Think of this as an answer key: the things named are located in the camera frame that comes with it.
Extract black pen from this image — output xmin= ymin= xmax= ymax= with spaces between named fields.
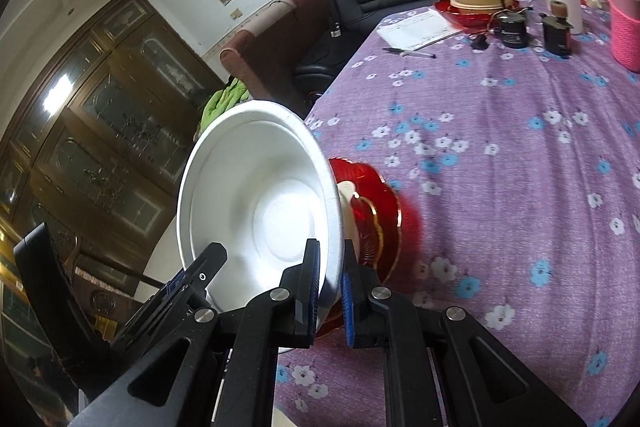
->
xmin=382 ymin=47 xmax=437 ymax=60

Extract red plate under bowl stack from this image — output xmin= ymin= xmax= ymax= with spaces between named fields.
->
xmin=433 ymin=0 xmax=522 ymax=30

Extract pink knitted cup holder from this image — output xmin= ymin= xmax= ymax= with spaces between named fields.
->
xmin=605 ymin=0 xmax=640 ymax=74

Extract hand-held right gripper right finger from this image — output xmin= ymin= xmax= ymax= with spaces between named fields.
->
xmin=340 ymin=239 xmax=587 ymax=427

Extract dark wooden glass cabinet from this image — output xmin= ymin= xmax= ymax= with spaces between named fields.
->
xmin=0 ymin=0 xmax=227 ymax=313

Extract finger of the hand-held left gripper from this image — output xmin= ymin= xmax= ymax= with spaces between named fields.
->
xmin=112 ymin=242 xmax=229 ymax=349

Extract purple floral tablecloth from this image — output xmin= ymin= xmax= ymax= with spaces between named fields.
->
xmin=272 ymin=2 xmax=640 ymax=427

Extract black box device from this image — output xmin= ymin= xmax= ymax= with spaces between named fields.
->
xmin=542 ymin=14 xmax=574 ymax=58

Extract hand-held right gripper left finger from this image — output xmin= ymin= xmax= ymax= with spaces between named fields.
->
xmin=70 ymin=238 xmax=322 ymax=427

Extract green cloth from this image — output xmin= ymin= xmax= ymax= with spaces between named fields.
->
xmin=199 ymin=78 xmax=252 ymax=134

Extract black cylindrical device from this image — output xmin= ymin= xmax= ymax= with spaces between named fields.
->
xmin=494 ymin=9 xmax=531 ymax=49

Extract red gold-rimmed plate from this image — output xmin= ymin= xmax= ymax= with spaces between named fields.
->
xmin=313 ymin=157 xmax=404 ymax=341
xmin=349 ymin=194 xmax=387 ymax=271

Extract brown armchair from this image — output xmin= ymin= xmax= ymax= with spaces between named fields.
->
xmin=219 ymin=0 xmax=332 ymax=108

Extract white paper sheets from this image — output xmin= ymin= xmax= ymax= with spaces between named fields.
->
xmin=375 ymin=7 xmax=464 ymax=53

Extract small white foam bowl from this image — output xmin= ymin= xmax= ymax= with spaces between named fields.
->
xmin=177 ymin=100 xmax=347 ymax=356

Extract white plastic cup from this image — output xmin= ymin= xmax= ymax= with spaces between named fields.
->
xmin=542 ymin=0 xmax=584 ymax=36

